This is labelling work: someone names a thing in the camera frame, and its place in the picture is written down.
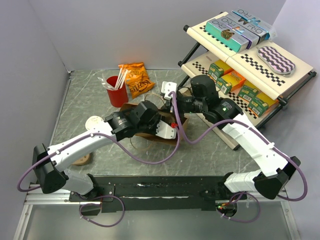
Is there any blue cookie box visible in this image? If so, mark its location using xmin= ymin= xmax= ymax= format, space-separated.
xmin=232 ymin=8 xmax=275 ymax=40

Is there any aluminium rail frame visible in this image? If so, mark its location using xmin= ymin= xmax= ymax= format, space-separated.
xmin=13 ymin=182 xmax=73 ymax=240

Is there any teal cookie box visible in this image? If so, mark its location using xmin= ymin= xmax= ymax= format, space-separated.
xmin=205 ymin=19 xmax=250 ymax=53

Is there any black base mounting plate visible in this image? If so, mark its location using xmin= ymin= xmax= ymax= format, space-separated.
xmin=84 ymin=176 xmax=234 ymax=213

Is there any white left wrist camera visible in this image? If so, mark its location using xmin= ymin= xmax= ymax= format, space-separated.
xmin=155 ymin=120 xmax=177 ymax=140

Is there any brown paper bag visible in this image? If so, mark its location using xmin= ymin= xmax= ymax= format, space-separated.
xmin=120 ymin=93 xmax=189 ymax=152

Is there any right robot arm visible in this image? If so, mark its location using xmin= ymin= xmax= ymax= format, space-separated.
xmin=161 ymin=74 xmax=302 ymax=200

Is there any purple wavy sleep mask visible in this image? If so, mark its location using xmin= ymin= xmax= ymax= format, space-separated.
xmin=256 ymin=45 xmax=296 ymax=77

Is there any white paper-wrapped straw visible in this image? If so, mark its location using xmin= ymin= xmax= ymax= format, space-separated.
xmin=117 ymin=69 xmax=128 ymax=89
xmin=114 ymin=68 xmax=124 ymax=90

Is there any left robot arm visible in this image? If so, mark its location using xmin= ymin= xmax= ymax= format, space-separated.
xmin=33 ymin=101 xmax=166 ymax=201

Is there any white plastic cup lid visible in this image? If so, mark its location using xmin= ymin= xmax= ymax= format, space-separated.
xmin=85 ymin=115 xmax=104 ymax=131

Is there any brown cardboard cup carrier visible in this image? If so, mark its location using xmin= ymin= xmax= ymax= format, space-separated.
xmin=72 ymin=153 xmax=91 ymax=166

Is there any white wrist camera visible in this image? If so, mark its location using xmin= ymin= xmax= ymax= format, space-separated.
xmin=160 ymin=81 xmax=177 ymax=101
xmin=155 ymin=120 xmax=177 ymax=140

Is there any orange snack box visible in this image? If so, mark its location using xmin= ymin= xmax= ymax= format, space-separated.
xmin=226 ymin=70 xmax=246 ymax=92

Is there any red plastic cup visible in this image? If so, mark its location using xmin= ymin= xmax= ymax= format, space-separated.
xmin=106 ymin=76 xmax=129 ymax=108

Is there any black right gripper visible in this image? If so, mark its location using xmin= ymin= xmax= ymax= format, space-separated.
xmin=160 ymin=93 xmax=206 ymax=119

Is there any purple cookie box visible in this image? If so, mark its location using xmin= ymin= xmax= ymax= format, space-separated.
xmin=220 ymin=16 xmax=260 ymax=49

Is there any orange chip bag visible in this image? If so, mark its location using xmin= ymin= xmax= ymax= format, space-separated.
xmin=118 ymin=62 xmax=155 ymax=99

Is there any cream two-tier display shelf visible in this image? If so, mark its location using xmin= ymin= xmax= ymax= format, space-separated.
xmin=177 ymin=11 xmax=317 ymax=151

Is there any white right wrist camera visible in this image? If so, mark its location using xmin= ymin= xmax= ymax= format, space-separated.
xmin=160 ymin=81 xmax=177 ymax=101

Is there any green yellow juice box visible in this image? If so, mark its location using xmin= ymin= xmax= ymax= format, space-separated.
xmin=216 ymin=74 xmax=238 ymax=95
xmin=237 ymin=84 xmax=260 ymax=102
xmin=208 ymin=60 xmax=230 ymax=82
xmin=248 ymin=96 xmax=270 ymax=117

